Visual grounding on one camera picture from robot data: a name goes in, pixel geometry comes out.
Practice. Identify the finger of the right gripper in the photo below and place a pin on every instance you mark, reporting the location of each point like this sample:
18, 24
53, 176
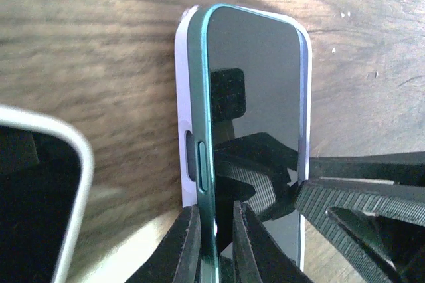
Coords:
397, 167
377, 227

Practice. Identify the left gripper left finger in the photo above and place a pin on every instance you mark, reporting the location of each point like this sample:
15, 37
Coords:
178, 256

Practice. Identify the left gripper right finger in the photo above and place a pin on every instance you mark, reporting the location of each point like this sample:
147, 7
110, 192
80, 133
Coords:
256, 256

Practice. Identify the purple phone case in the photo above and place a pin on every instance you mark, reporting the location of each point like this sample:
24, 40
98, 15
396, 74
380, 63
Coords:
181, 103

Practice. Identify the black phone green edge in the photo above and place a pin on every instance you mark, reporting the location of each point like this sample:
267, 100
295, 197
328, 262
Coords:
252, 97

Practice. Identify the beige phone case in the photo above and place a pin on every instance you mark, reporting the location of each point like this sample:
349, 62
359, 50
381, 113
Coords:
28, 120

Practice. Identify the black phone silver edge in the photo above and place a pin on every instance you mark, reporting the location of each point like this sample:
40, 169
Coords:
40, 175

